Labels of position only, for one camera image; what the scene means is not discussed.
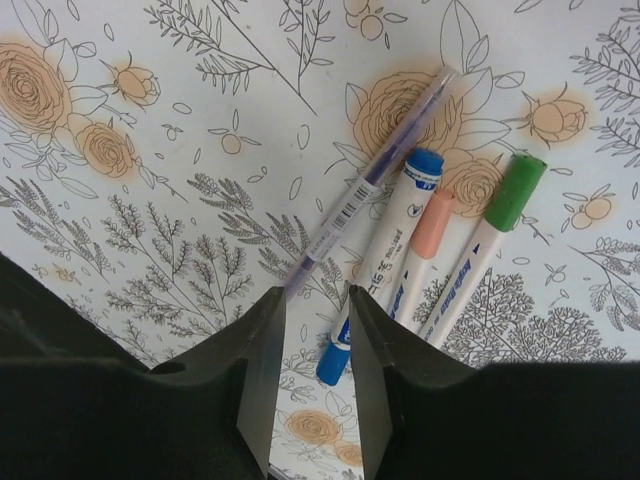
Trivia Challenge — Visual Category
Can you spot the grey thin pen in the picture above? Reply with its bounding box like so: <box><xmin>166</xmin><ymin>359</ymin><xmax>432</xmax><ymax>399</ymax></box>
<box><xmin>284</xmin><ymin>66</ymin><xmax>459</xmax><ymax>300</ymax></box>

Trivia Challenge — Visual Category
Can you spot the floral table mat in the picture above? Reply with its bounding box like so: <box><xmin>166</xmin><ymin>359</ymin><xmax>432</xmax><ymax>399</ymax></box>
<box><xmin>1</xmin><ymin>1</ymin><xmax>639</xmax><ymax>479</ymax></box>

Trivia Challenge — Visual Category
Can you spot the orange cap marker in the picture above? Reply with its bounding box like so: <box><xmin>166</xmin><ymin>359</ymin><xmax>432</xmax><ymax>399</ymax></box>
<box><xmin>389</xmin><ymin>189</ymin><xmax>455</xmax><ymax>333</ymax></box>

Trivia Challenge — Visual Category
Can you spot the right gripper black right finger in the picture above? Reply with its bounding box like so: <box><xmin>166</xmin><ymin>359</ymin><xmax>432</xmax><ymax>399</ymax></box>
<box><xmin>349</xmin><ymin>286</ymin><xmax>639</xmax><ymax>479</ymax></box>

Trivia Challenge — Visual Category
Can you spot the green cap marker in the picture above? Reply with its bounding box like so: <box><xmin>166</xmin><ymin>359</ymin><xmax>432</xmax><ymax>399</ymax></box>
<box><xmin>419</xmin><ymin>154</ymin><xmax>548</xmax><ymax>348</ymax></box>

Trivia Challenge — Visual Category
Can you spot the blue cap marker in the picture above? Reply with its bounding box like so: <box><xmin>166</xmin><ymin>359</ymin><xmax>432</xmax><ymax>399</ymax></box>
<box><xmin>316</xmin><ymin>148</ymin><xmax>444</xmax><ymax>386</ymax></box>

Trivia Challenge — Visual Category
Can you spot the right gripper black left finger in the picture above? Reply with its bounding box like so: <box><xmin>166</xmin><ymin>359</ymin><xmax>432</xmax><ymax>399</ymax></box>
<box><xmin>1</xmin><ymin>259</ymin><xmax>286</xmax><ymax>479</ymax></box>

